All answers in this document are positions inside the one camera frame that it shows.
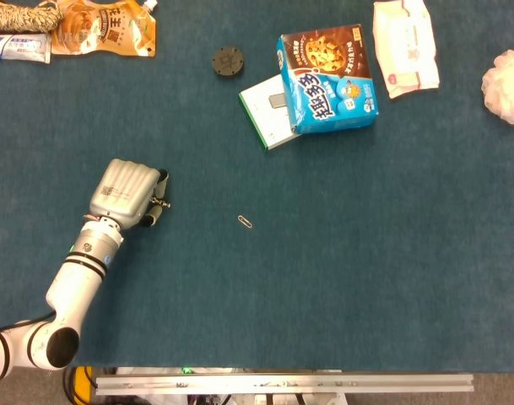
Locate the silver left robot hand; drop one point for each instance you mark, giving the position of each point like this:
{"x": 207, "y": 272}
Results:
{"x": 123, "y": 194}

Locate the silver bead chain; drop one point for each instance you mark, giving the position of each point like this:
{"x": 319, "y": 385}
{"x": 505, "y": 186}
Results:
{"x": 161, "y": 202}

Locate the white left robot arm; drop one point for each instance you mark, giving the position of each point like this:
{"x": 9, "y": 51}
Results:
{"x": 58, "y": 295}

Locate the silver paper clip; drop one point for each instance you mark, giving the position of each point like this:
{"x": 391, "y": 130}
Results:
{"x": 245, "y": 221}

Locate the blue felt table cover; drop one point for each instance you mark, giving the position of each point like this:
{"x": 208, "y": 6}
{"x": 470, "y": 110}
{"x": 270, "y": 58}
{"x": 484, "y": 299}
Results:
{"x": 256, "y": 211}

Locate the white green-edged flat box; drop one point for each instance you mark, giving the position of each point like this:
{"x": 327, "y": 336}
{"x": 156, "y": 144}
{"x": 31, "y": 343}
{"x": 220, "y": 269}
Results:
{"x": 267, "y": 114}

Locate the orange spouted sauce pouch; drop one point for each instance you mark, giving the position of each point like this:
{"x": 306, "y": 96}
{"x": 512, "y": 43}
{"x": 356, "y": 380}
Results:
{"x": 104, "y": 29}

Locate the black round disc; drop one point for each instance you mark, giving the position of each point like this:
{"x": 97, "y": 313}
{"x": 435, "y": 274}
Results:
{"x": 228, "y": 61}

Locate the blue white toothpaste tube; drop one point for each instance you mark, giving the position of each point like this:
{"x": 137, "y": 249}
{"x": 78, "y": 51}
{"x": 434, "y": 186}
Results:
{"x": 18, "y": 47}

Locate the black white twine bundle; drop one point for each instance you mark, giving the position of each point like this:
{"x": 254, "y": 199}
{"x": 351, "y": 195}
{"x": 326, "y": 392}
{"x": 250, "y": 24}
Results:
{"x": 22, "y": 17}

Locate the blue cookie box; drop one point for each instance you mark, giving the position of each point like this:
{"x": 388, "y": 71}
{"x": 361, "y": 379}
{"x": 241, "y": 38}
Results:
{"x": 328, "y": 80}

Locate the white wet wipes pack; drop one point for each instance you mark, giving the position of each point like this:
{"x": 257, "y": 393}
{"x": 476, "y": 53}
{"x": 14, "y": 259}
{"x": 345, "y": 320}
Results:
{"x": 406, "y": 46}

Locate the white mesh bath sponge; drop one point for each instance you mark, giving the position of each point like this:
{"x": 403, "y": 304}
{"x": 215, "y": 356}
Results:
{"x": 506, "y": 86}

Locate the aluminium extrusion rail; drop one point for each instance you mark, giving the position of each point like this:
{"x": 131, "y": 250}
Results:
{"x": 282, "y": 383}

